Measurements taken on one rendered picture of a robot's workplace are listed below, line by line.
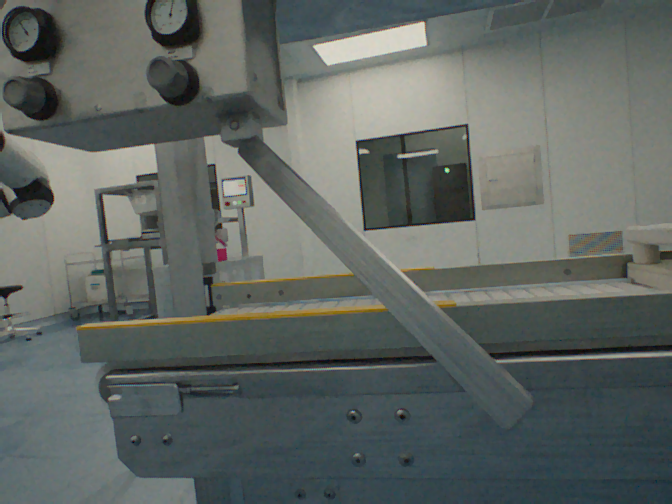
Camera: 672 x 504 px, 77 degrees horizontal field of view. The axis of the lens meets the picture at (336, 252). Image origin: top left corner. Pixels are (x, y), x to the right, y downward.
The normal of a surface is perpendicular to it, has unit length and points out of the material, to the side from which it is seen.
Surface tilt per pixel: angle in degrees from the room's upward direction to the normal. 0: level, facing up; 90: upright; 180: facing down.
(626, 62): 90
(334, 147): 90
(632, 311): 90
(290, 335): 90
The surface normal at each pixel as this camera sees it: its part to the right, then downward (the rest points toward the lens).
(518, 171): -0.25, 0.07
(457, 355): -0.69, 0.05
